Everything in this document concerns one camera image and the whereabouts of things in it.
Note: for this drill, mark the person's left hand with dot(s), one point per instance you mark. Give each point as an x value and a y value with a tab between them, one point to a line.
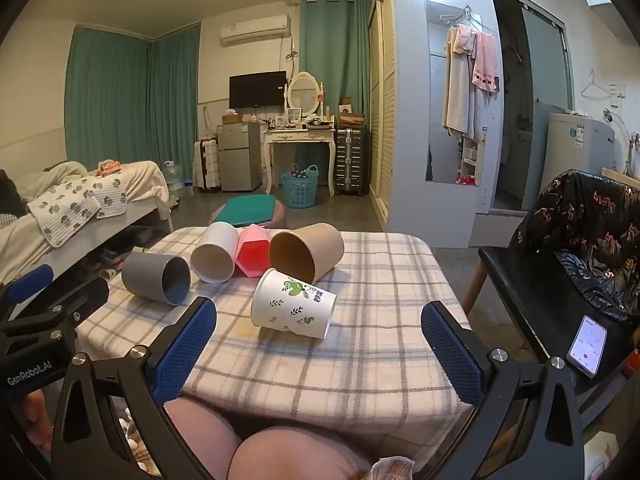
36	422

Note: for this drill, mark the pink hanging towel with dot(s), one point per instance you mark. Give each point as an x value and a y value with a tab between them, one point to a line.
486	62

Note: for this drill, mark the checked tablecloth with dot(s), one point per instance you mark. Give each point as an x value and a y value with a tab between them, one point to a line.
360	310

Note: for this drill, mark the brown paper cup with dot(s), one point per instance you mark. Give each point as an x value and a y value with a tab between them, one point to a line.
305	252

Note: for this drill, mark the person's left leg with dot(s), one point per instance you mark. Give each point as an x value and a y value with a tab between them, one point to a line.
200	440

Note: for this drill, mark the bed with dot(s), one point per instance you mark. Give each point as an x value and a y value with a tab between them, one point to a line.
140	185

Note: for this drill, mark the white air conditioner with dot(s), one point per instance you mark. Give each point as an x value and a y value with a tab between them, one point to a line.
256	29

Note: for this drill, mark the person's leg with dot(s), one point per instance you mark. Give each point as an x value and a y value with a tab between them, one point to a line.
295	455
200	440

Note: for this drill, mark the white washing machine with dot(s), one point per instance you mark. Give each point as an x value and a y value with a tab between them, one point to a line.
580	152

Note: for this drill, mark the cardboard box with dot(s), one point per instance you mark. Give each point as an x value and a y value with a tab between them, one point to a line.
351	115

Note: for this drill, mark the grey cup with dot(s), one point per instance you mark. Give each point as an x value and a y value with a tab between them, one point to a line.
150	275

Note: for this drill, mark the black chair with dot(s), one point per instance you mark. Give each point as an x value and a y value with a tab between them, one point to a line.
520	280

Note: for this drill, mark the round pouf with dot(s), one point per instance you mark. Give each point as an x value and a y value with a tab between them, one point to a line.
279	220

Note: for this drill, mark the smartphone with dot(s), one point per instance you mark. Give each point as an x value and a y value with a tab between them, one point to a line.
586	346

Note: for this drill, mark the wide green curtain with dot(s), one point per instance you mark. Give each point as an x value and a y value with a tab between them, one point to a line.
120	105

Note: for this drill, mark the narrow green curtain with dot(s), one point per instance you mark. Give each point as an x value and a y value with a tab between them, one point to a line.
340	60

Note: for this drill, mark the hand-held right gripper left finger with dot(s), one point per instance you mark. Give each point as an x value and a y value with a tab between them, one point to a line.
184	347

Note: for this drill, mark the pink checked cloth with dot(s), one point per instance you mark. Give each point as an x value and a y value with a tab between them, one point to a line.
392	469

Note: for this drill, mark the blue laundry basket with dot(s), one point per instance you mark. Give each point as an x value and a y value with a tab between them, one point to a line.
299	192

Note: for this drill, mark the leaf-patterned blanket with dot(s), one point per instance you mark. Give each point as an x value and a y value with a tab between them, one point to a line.
70	207

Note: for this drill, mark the oval white mirror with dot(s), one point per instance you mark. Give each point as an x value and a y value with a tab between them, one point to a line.
304	92

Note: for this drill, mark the dark floral cloth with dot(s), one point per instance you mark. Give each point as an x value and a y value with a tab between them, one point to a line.
590	225

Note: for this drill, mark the grey small fridge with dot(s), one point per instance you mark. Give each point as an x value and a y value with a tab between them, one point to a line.
240	157

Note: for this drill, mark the water jug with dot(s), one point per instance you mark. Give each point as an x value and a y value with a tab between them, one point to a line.
174	180

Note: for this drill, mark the white dressing table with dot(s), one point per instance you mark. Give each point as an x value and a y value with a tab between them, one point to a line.
300	137

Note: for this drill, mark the grey duvet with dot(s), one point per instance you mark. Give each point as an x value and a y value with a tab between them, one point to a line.
47	177

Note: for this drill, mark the white suitcase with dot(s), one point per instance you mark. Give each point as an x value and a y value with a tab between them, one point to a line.
207	165

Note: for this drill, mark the red cup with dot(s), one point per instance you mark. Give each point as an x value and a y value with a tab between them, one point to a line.
250	255

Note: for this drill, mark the person's right leg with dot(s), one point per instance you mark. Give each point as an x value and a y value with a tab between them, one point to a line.
295	455

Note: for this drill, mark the black suitcase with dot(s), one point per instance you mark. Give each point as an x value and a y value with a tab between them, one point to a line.
351	162

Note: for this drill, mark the white hanging towel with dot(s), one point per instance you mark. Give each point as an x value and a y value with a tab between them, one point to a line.
457	85

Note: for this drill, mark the white paper sheet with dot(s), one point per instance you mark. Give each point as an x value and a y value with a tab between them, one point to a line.
602	455

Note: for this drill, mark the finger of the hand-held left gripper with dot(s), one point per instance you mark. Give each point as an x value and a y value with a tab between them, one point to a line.
65	302
31	281

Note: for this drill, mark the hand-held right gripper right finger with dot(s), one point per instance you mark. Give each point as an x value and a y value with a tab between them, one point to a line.
452	360

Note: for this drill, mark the white wardrobe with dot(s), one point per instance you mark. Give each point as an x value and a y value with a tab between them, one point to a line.
407	110

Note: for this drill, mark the leaf-printed white paper cup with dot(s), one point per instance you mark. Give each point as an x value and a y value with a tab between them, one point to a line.
292	305

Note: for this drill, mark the green cushion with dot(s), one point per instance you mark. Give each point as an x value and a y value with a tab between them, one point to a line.
245	210

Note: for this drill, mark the black television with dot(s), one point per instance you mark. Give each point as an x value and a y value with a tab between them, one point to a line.
257	90

